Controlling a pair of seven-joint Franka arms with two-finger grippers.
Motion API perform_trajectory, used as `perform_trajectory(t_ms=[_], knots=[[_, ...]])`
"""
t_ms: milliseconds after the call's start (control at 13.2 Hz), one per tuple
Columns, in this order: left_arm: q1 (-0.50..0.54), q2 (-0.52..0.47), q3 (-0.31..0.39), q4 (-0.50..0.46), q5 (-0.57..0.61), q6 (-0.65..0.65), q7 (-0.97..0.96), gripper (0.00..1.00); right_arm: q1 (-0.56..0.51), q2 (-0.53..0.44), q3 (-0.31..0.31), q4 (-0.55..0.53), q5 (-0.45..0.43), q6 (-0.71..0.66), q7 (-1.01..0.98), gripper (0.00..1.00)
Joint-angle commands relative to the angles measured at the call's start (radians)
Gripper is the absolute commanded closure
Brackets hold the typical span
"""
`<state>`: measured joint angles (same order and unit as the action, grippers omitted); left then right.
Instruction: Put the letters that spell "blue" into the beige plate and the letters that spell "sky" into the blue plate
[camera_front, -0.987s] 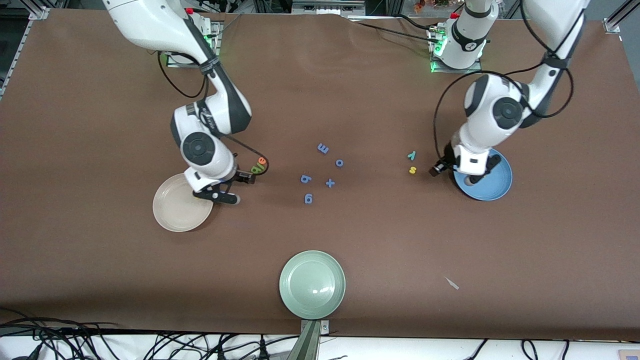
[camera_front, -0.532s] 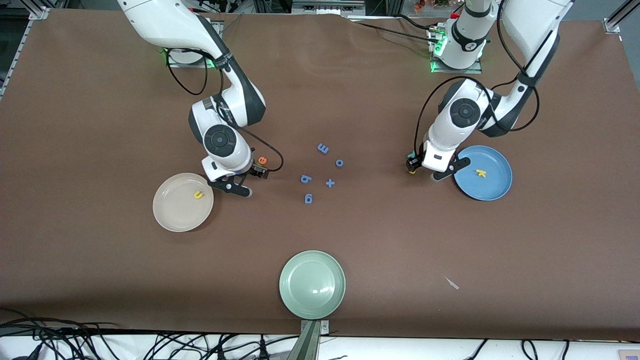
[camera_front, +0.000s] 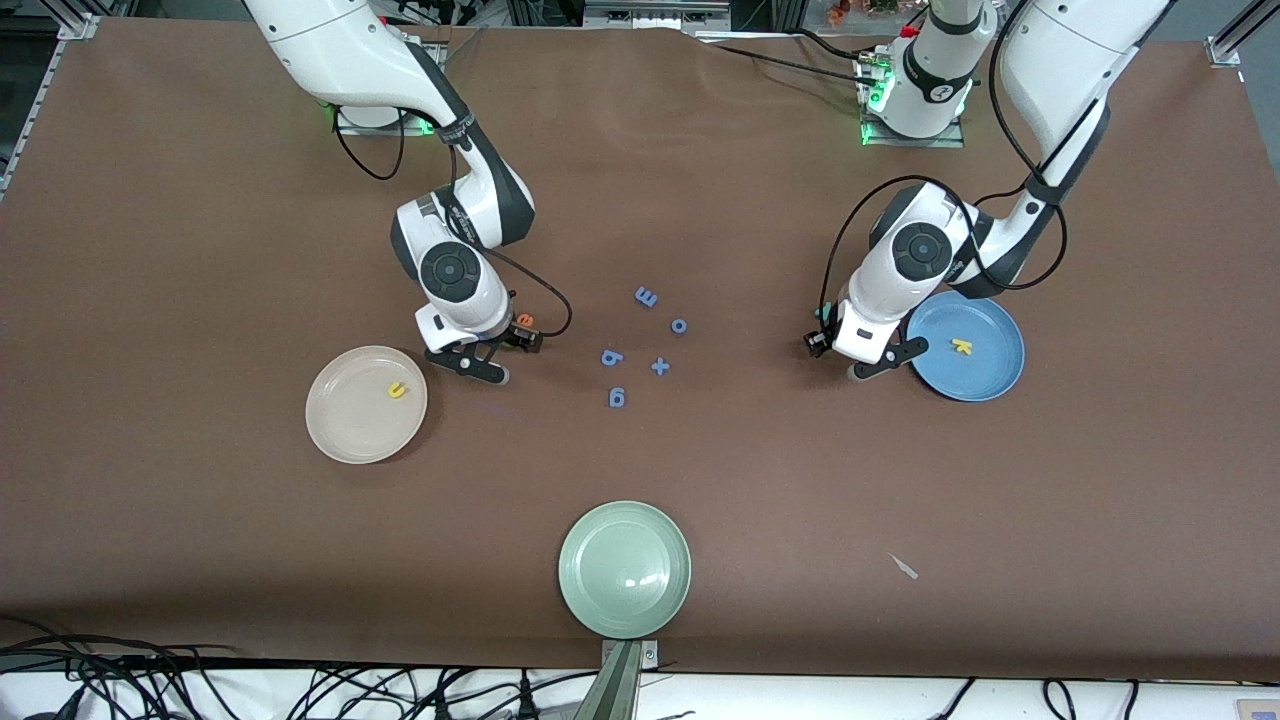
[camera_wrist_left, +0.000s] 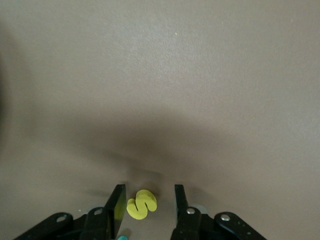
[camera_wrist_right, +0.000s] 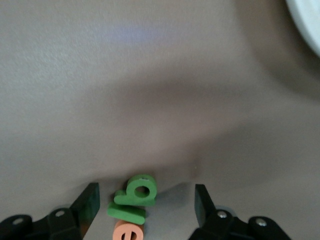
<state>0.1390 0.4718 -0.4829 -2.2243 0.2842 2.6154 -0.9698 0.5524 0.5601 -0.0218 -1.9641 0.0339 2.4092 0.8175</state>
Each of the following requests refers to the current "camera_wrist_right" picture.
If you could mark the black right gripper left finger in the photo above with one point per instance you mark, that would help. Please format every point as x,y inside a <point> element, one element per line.
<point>75,222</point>

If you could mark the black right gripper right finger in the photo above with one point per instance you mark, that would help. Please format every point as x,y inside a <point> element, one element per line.
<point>212,225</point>

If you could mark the orange foam letter e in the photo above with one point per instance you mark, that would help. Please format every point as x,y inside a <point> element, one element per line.
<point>120,232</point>

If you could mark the green foam letter l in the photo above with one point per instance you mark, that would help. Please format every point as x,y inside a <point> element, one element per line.
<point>127,213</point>

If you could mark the green round foam letter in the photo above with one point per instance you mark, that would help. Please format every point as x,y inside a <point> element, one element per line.
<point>123,198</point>

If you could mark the brown table cover sheet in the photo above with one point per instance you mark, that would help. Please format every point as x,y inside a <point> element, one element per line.
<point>100,75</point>

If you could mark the beige round plate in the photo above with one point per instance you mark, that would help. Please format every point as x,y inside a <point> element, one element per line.
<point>310,20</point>

